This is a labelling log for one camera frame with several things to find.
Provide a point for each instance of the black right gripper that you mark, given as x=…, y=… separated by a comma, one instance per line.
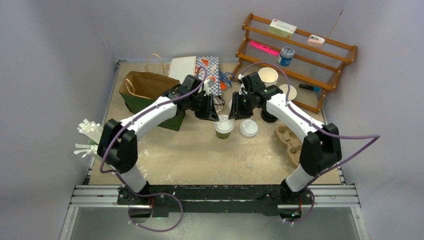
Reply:
x=237, y=112

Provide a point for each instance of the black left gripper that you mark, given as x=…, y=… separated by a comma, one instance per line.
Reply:
x=209, y=113

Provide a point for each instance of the single white coffee lid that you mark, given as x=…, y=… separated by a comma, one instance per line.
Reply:
x=224, y=125

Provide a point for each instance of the green takeout paper cup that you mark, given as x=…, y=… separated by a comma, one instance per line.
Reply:
x=222, y=135

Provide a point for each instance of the green paper bag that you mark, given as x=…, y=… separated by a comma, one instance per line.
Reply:
x=140, y=89

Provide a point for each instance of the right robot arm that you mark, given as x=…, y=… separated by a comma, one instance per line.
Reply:
x=320, y=146

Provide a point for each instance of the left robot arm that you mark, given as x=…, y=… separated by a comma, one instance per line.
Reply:
x=118, y=145

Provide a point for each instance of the dark printed coffee cup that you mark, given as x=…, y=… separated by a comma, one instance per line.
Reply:
x=289, y=91

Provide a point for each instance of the orange paper bag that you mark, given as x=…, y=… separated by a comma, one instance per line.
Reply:
x=224, y=85

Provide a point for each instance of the stack of white paper cups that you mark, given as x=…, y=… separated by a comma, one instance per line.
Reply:
x=268, y=76

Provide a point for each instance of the blue checkered bakery bag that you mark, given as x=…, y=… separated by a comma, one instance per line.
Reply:
x=211, y=64

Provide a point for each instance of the pink highlighter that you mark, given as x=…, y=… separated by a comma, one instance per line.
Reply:
x=264, y=48

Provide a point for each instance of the dark blue marker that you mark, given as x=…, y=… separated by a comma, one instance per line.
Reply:
x=309, y=87

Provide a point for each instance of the blue lidded jar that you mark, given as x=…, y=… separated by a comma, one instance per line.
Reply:
x=285, y=56

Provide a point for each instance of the wooden shelf rack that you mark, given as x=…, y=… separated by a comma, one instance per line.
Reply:
x=299, y=60

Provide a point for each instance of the white green box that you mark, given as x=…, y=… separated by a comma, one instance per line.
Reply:
x=282, y=29

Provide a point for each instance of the pink white small case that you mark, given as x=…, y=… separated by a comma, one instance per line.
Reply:
x=316, y=41

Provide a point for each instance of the wrapped white straws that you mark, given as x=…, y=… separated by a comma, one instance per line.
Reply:
x=93, y=131

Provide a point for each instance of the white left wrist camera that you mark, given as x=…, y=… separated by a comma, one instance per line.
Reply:
x=207, y=86

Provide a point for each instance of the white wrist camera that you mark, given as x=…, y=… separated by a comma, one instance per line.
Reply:
x=207, y=86
x=240, y=78

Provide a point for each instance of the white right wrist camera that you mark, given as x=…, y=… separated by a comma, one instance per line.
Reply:
x=240, y=78

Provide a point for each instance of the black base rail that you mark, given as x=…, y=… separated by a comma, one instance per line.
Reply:
x=265, y=199

